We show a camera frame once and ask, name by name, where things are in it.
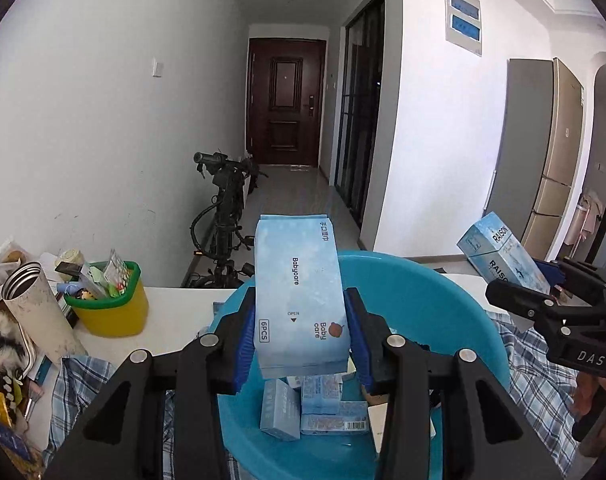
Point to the blister pack of pills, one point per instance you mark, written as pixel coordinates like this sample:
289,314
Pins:
117,270

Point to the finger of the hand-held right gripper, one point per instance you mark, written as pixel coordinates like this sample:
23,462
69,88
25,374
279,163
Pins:
523,300
548,270

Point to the beige round jar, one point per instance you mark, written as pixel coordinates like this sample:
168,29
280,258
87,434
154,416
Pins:
70,258

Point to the blue tissue box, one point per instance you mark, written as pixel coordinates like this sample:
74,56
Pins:
503,255

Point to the grey and gold refrigerator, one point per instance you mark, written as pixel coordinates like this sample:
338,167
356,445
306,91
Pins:
538,160

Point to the wall electrical panel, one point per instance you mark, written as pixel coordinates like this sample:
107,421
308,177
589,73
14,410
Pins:
463,17

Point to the black electric bicycle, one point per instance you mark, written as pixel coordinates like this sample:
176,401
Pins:
225,210

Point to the white desktop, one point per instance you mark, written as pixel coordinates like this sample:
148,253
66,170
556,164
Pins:
183,310

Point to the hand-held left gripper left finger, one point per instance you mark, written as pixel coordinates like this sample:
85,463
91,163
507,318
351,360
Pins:
243,355

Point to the yellow bin with green rim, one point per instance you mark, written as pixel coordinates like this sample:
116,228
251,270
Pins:
113,312

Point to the dark brown entrance door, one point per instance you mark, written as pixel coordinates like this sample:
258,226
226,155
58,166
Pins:
285,105

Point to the person's right hand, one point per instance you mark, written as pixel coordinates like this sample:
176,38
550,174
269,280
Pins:
590,392

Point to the blue plastic basin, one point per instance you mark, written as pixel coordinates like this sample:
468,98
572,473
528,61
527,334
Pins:
423,300

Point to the hanging pink cloth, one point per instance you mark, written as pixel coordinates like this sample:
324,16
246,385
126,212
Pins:
590,217

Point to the black framed sliding glass door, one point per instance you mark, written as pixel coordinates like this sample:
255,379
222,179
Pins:
360,120

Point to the white steel thermos cup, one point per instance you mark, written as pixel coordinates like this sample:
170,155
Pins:
38,310

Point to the light teal box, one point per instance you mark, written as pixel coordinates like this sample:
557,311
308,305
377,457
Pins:
280,410

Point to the large cream box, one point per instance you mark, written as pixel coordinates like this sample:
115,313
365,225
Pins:
378,427

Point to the yellow snack packet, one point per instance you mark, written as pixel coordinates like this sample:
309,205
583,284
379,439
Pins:
3,430

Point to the white wall switch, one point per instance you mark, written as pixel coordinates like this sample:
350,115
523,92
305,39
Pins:
157,67

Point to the black and white fur toy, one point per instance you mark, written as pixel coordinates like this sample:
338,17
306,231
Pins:
0,350

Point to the blue patterned wipe packet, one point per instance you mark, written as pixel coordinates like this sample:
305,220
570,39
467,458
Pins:
335,419
323,387

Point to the light blue wet wipes pack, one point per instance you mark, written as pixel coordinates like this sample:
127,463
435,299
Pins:
298,280

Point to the blue plaid shirt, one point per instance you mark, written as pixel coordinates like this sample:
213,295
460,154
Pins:
533,380

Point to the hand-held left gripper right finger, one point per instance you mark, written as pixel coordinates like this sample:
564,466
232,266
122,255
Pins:
358,355

